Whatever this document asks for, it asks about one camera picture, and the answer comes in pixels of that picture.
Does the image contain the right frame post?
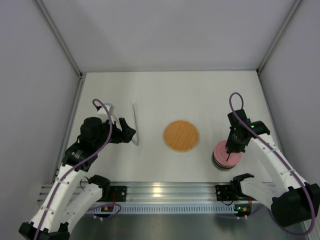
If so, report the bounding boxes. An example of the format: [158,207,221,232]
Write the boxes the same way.
[256,0,305,76]

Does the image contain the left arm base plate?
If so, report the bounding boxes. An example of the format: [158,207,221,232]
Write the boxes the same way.
[99,185,127,203]

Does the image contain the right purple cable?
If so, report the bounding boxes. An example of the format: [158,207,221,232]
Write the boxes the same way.
[229,92,315,237]

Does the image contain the pink round lid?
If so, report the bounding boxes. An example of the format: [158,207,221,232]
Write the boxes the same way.
[212,140,242,168]

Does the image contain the woven bamboo tray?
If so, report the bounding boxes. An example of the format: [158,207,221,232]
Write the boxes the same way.
[163,120,200,152]

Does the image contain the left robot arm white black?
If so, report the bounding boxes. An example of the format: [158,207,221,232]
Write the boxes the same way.
[18,117,136,240]

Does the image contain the slotted cable duct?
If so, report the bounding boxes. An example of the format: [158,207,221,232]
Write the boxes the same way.
[86,203,249,215]

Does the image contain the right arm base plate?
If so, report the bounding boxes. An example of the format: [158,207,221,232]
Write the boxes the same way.
[215,184,244,202]

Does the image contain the steel tweezers tongs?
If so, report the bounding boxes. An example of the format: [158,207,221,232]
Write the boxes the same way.
[132,102,140,147]

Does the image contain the left frame post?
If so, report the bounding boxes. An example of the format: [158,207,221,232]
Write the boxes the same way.
[32,0,84,77]

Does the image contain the frame post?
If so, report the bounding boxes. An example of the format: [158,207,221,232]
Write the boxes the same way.
[32,0,84,77]
[256,0,305,76]

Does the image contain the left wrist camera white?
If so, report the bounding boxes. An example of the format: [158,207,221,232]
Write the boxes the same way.
[96,102,116,123]

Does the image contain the steel lunch box bowl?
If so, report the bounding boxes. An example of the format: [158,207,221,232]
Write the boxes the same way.
[211,155,233,171]

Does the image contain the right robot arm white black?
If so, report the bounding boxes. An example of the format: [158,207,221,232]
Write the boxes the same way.
[226,109,320,228]

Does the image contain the aluminium rail frame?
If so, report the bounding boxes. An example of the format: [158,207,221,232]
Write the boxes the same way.
[37,180,229,204]

